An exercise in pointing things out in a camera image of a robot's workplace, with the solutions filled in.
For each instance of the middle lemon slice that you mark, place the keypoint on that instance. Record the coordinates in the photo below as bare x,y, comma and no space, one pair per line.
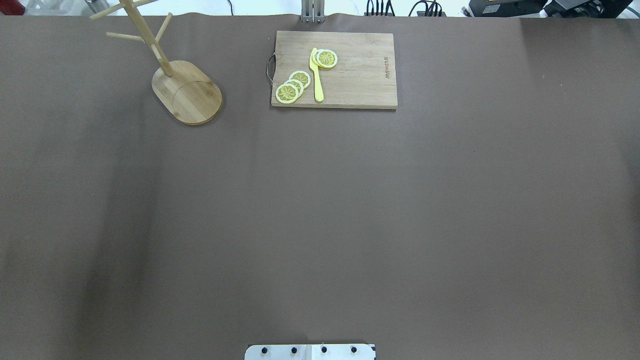
297,84

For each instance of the wooden cutting board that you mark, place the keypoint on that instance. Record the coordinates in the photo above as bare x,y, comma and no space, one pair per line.
363,78

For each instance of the lemon slice near handle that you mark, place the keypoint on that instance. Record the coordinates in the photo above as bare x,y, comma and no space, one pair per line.
286,94

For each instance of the yellow plastic knife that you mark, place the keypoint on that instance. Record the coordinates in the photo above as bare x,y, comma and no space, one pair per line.
317,83

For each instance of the lemon slice by knife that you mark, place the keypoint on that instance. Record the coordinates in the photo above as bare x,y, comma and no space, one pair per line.
325,58

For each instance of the aluminium frame post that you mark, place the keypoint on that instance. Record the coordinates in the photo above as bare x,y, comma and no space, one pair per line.
313,11

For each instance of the wooden cup rack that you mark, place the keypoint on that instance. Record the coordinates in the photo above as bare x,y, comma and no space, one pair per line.
186,91

